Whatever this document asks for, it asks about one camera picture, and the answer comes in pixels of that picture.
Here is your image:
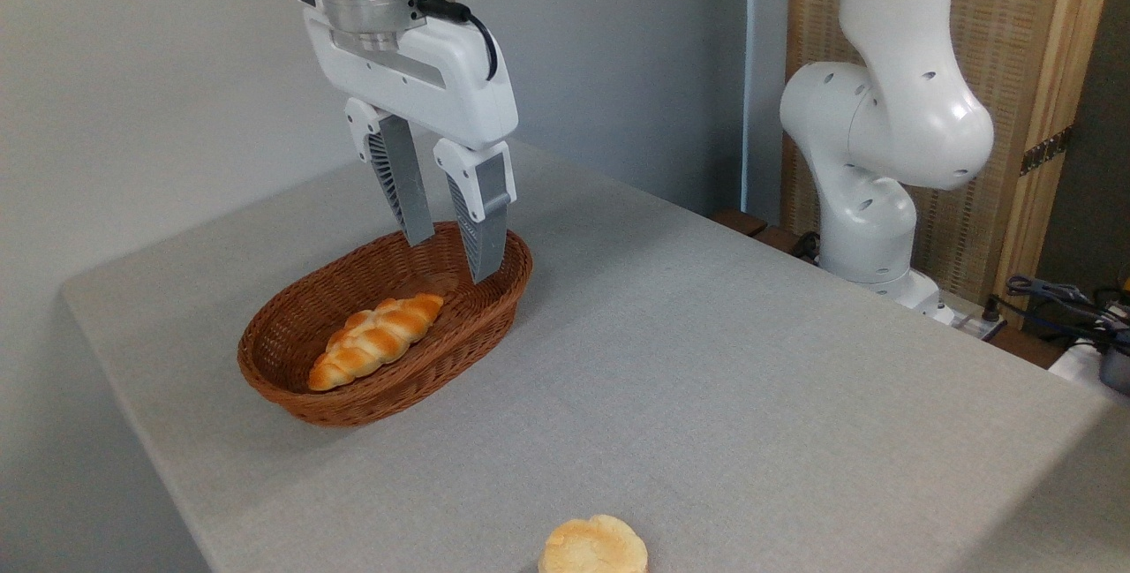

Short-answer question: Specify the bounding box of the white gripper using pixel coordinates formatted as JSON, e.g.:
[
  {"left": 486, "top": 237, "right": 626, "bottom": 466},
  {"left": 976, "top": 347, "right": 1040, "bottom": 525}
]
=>
[{"left": 290, "top": 0, "right": 520, "bottom": 284}]

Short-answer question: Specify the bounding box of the round bread roll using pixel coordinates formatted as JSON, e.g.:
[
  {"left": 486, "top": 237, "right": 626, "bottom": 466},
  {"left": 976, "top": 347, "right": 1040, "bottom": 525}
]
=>
[{"left": 539, "top": 515, "right": 649, "bottom": 573}]

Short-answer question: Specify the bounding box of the braided bread loaf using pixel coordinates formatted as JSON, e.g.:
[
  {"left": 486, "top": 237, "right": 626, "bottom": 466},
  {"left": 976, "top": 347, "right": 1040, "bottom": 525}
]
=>
[{"left": 307, "top": 293, "right": 444, "bottom": 393}]

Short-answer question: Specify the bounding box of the brown wicker basket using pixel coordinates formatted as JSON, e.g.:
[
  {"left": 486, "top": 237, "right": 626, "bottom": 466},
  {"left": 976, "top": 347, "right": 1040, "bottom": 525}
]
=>
[{"left": 237, "top": 221, "right": 534, "bottom": 428}]

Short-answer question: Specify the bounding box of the wooden rattan folding screen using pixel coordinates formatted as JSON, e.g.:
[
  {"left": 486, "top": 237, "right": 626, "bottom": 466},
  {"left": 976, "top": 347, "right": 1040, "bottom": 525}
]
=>
[{"left": 782, "top": 0, "right": 1120, "bottom": 328}]

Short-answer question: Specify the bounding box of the dark metal screen hinge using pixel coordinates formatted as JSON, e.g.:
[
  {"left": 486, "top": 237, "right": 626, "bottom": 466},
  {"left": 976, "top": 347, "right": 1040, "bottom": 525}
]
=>
[{"left": 1019, "top": 125, "right": 1074, "bottom": 177}]

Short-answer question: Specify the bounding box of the grey device with white base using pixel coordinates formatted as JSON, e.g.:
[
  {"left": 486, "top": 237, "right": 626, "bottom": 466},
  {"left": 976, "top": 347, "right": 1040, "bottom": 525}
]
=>
[{"left": 1048, "top": 337, "right": 1130, "bottom": 406}]

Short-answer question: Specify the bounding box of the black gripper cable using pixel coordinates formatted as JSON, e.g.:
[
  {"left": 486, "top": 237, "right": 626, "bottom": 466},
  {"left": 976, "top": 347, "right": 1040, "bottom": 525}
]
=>
[{"left": 414, "top": 0, "right": 500, "bottom": 82}]

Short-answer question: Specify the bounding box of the bundle of dark cables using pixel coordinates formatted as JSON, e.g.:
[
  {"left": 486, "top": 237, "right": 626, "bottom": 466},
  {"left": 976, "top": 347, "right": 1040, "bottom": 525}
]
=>
[{"left": 982, "top": 274, "right": 1130, "bottom": 355}]

